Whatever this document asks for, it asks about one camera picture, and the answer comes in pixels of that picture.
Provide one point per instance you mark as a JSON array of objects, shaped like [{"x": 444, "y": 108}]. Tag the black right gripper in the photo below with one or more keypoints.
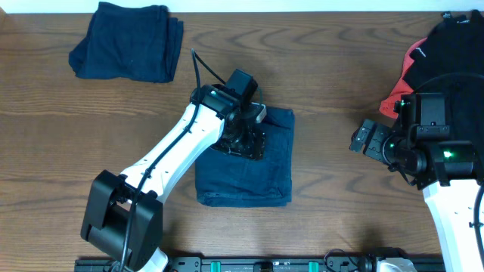
[{"x": 373, "y": 148}]

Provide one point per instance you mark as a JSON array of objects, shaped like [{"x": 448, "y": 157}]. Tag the red pink garment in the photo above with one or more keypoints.
[{"x": 401, "y": 87}]

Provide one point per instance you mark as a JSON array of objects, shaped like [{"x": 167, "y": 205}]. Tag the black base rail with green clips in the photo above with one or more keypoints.
[{"x": 336, "y": 260}]

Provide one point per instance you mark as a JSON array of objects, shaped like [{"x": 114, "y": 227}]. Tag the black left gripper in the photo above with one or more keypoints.
[{"x": 255, "y": 148}]

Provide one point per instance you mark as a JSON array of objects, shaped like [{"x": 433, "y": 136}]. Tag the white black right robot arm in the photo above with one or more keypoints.
[{"x": 448, "y": 172}]

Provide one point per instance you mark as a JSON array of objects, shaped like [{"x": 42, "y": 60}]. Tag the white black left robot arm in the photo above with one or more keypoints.
[{"x": 124, "y": 213}]

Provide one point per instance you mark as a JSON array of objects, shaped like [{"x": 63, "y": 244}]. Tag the dark blue denim shorts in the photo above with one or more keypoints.
[{"x": 223, "y": 180}]

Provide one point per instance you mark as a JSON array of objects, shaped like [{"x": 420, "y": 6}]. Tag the folded dark navy shorts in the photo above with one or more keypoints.
[{"x": 141, "y": 44}]

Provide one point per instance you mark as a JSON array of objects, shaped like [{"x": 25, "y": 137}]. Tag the black garment with white logo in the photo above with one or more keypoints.
[{"x": 450, "y": 61}]

